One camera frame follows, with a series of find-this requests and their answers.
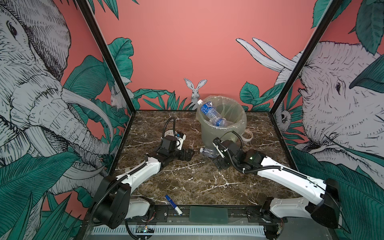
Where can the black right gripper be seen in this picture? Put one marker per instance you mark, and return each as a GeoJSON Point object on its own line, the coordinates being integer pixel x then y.
{"type": "Point", "coordinates": [220, 160]}

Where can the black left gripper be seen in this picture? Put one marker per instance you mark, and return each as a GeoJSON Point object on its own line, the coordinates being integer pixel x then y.
{"type": "Point", "coordinates": [188, 157]}

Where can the clear unlabelled bottle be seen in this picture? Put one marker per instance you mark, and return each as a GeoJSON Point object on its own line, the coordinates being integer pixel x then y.
{"type": "Point", "coordinates": [209, 153]}

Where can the Pocari Sweat blue label bottle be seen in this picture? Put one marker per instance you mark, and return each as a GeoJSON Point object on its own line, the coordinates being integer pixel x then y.
{"type": "Point", "coordinates": [208, 109]}

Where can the blue cap bottle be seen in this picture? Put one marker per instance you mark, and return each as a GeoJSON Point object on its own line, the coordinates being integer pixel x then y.
{"type": "Point", "coordinates": [223, 123]}

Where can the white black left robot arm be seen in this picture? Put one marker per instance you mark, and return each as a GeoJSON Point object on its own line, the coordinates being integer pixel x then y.
{"type": "Point", "coordinates": [112, 203]}

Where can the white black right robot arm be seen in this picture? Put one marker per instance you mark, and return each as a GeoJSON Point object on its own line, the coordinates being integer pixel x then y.
{"type": "Point", "coordinates": [319, 199]}

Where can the grey mesh waste bin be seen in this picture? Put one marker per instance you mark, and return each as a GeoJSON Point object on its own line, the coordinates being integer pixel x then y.
{"type": "Point", "coordinates": [217, 136]}

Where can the green plastic bin liner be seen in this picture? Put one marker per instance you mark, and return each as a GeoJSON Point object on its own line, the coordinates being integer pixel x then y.
{"type": "Point", "coordinates": [234, 117]}

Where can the white round alarm clock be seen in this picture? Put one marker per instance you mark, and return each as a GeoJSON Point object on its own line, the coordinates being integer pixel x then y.
{"type": "Point", "coordinates": [170, 133]}

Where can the white adhesive tape roll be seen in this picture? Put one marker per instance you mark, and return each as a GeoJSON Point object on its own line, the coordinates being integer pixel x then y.
{"type": "Point", "coordinates": [247, 136]}

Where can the blue white marker pen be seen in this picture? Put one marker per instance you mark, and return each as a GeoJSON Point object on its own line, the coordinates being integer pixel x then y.
{"type": "Point", "coordinates": [174, 205]}

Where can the green rectangular pad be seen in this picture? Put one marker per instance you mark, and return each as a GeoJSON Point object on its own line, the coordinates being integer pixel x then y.
{"type": "Point", "coordinates": [208, 215]}

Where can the white slotted cable duct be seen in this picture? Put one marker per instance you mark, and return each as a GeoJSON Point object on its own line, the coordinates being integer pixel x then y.
{"type": "Point", "coordinates": [191, 230]}

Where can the black left frame post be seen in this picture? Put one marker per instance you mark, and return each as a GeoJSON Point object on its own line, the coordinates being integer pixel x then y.
{"type": "Point", "coordinates": [100, 40]}

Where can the black frame post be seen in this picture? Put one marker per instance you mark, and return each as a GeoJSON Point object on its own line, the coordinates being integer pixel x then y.
{"type": "Point", "coordinates": [325, 20]}
{"type": "Point", "coordinates": [100, 40]}

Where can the black right frame post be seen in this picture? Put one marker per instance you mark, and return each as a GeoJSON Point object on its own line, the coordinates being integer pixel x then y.
{"type": "Point", "coordinates": [325, 20]}

